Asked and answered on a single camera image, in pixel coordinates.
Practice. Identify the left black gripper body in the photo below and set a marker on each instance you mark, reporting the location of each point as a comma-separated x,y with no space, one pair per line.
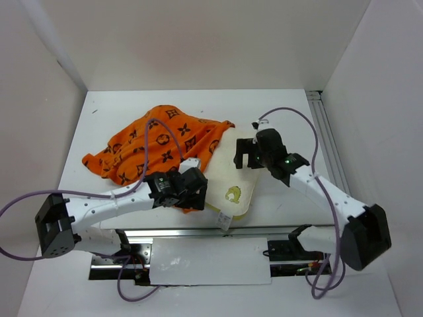
194,201

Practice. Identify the aluminium side rail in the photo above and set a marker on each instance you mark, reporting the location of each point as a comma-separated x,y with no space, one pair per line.
326,139

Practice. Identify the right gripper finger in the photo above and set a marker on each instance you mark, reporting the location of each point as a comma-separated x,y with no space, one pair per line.
244,147
254,162

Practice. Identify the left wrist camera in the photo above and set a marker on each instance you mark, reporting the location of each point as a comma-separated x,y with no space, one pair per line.
188,164

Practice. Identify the orange patterned pillowcase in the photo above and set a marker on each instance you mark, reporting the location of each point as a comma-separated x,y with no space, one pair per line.
157,142

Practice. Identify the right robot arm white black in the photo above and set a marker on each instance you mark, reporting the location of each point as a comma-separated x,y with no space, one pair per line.
360,233

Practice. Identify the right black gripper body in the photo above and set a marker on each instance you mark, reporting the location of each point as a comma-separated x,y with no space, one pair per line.
268,160

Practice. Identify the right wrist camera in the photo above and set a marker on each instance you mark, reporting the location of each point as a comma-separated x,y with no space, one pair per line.
260,124

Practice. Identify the white cover plate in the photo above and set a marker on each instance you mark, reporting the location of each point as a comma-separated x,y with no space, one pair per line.
209,261

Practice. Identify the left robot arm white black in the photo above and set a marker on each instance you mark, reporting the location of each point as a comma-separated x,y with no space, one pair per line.
66,224

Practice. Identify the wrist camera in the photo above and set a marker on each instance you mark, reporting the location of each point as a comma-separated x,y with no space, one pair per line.
260,124
188,164

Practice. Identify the cream white pillow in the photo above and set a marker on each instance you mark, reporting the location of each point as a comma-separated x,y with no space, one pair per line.
229,189

